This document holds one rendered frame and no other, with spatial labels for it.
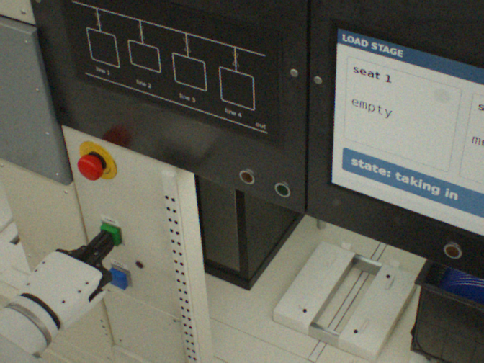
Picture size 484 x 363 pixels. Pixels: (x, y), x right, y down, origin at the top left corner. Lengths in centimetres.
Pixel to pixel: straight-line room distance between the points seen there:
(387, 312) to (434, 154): 73
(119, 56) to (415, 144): 39
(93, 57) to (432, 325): 71
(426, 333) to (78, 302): 58
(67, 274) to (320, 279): 57
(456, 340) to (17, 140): 77
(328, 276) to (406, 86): 83
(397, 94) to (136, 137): 40
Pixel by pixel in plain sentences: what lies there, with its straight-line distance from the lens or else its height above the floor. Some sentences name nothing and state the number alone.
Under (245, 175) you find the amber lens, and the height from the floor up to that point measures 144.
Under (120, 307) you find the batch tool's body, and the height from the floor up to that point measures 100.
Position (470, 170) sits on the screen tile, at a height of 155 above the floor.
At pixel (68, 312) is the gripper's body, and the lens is 122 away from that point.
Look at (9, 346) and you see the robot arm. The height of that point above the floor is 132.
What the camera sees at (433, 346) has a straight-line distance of 146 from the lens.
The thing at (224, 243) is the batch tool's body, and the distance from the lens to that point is 159.
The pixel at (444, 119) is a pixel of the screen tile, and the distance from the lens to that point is 86.
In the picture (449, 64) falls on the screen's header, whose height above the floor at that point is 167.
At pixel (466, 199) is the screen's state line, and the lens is 92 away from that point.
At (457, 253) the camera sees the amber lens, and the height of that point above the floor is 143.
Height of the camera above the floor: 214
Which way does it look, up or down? 42 degrees down
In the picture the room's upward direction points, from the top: 3 degrees counter-clockwise
